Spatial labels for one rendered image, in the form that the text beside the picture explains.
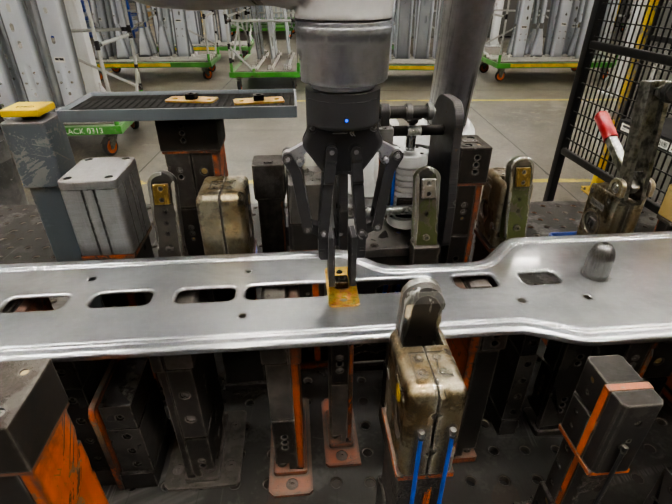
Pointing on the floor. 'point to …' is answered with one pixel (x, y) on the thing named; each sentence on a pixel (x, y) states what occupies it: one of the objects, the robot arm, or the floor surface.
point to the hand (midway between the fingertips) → (341, 257)
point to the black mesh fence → (608, 91)
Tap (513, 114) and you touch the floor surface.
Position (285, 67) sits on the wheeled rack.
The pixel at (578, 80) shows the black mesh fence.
